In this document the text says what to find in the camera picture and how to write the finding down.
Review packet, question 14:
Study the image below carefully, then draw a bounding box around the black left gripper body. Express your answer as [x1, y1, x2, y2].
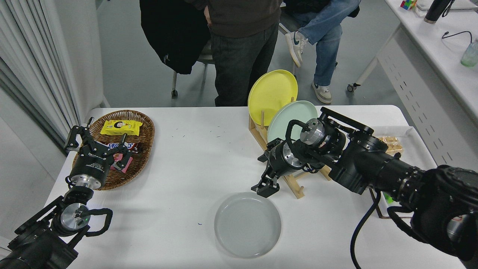
[69, 147, 114, 182]

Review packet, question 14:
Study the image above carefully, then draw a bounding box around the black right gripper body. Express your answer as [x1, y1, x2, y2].
[267, 143, 296, 177]

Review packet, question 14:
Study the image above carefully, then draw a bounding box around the grey plate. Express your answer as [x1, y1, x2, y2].
[214, 192, 282, 259]

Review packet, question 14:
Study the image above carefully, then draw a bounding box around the mint green plate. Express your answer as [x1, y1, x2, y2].
[267, 100, 319, 144]

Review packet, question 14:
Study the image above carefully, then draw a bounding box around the wooden plate rack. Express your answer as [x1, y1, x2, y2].
[248, 97, 333, 200]

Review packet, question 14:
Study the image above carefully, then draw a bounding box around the yellow plate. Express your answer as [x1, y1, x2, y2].
[248, 69, 298, 126]

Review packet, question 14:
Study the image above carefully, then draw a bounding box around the Snickers chocolate bar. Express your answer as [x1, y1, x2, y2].
[106, 142, 143, 154]

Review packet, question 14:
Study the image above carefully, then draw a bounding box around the pink snack pack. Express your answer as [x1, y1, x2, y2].
[109, 151, 134, 173]

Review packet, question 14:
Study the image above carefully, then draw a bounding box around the yellow snack pack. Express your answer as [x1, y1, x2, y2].
[100, 120, 143, 136]

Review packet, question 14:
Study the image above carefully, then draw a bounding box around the brown wicker basket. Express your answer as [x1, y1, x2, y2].
[72, 109, 155, 191]

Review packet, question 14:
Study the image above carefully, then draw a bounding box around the white curtain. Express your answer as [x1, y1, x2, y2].
[0, 0, 81, 150]

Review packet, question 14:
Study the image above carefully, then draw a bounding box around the standing person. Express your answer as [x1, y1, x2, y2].
[187, 0, 284, 107]

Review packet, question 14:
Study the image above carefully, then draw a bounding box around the grey metal chair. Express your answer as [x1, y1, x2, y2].
[171, 45, 219, 99]

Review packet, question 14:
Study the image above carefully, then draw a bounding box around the seated person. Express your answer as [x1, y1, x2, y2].
[282, 0, 362, 104]

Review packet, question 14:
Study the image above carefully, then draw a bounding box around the tan peanut bar pack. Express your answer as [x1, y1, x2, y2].
[377, 136, 404, 156]

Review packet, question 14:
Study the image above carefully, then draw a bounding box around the black jacket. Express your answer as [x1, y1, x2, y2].
[140, 0, 211, 75]

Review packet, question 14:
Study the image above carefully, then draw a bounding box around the white tray with dark base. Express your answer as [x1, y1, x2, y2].
[370, 126, 437, 219]

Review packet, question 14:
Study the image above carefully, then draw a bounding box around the white side table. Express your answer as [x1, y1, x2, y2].
[347, 0, 478, 167]

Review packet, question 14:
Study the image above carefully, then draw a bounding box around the black bottle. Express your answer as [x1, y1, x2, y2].
[424, 0, 455, 24]

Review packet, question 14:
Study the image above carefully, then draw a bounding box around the white flat device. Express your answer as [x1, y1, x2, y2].
[416, 0, 478, 11]

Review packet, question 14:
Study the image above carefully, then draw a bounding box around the black cable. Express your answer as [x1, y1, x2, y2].
[442, 31, 474, 44]

